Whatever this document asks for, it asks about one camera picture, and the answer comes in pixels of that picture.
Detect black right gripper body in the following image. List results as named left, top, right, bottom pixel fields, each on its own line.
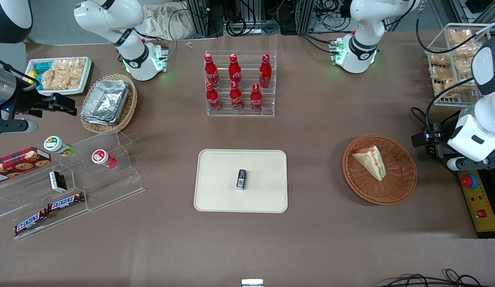
left=8, top=90, right=54, bottom=118

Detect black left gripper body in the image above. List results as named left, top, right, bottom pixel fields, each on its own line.
left=429, top=128, right=451, bottom=150

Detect triangle sandwich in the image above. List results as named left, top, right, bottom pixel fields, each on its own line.
left=352, top=145, right=387, bottom=182

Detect white rectangular snack tray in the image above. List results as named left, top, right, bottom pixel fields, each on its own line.
left=25, top=57, right=93, bottom=96

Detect round brown wicker basket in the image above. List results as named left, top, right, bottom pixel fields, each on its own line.
left=342, top=134, right=418, bottom=206

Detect oval light wicker basket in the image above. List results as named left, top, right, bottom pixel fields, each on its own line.
left=80, top=74, right=138, bottom=134

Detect beige plastic tray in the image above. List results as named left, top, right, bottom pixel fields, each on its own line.
left=193, top=149, right=288, bottom=214

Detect black metal appliance box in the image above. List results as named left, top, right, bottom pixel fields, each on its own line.
left=433, top=113, right=495, bottom=176

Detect rice cracker snack bag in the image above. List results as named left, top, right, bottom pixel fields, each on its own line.
left=61, top=58, right=87, bottom=90
left=456, top=57, right=476, bottom=77
left=41, top=60, right=66, bottom=90
left=431, top=53, right=452, bottom=67
left=449, top=29, right=476, bottom=44
left=434, top=80, right=462, bottom=98
left=453, top=42, right=482, bottom=59
left=429, top=66, right=455, bottom=81

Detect green lid cup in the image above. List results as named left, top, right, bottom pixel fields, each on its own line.
left=44, top=136, right=75, bottom=157

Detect stacked aluminium foil trays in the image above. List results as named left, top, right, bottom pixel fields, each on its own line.
left=81, top=79, right=130, bottom=126

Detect red lid cup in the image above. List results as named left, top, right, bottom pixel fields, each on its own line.
left=91, top=149, right=117, bottom=169

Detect red plaid cookie box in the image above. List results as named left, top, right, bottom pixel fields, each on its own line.
left=0, top=147, right=51, bottom=185

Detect small black white box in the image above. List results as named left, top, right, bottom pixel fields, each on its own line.
left=49, top=171, right=67, bottom=192

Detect yellow emergency stop control box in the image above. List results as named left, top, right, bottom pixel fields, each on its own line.
left=458, top=169, right=495, bottom=239

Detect clear acrylic stepped stand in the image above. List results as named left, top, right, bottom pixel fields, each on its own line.
left=0, top=130, right=145, bottom=240

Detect Snickers chocolate bar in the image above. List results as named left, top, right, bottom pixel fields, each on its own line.
left=47, top=193, right=85, bottom=212
left=14, top=209, right=49, bottom=236

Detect beige cloth bag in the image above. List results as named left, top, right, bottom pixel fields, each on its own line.
left=142, top=3, right=201, bottom=41

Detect red cola bottle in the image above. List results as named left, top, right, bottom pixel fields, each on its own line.
left=204, top=54, right=220, bottom=88
left=205, top=82, right=222, bottom=112
left=229, top=81, right=244, bottom=111
left=250, top=83, right=264, bottom=112
left=259, top=54, right=272, bottom=89
left=229, top=54, right=243, bottom=89

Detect clear acrylic bottle rack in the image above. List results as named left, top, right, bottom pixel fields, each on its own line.
left=205, top=50, right=278, bottom=117

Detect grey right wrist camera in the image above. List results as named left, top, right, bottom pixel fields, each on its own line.
left=0, top=119, right=39, bottom=135

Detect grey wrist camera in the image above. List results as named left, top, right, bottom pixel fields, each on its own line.
left=0, top=119, right=39, bottom=135
left=447, top=157, right=489, bottom=172

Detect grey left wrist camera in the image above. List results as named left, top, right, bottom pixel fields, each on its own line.
left=447, top=157, right=489, bottom=172

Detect white wire basket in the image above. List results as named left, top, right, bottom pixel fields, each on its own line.
left=425, top=23, right=495, bottom=107

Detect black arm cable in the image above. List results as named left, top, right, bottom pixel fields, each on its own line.
left=415, top=8, right=495, bottom=55

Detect black floor cable bundle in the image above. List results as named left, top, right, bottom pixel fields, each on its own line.
left=377, top=269, right=495, bottom=287

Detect aluminium frame post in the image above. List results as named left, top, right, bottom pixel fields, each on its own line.
left=295, top=0, right=316, bottom=35
left=185, top=0, right=211, bottom=38

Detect coiled black cable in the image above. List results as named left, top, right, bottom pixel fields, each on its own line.
left=225, top=16, right=248, bottom=37

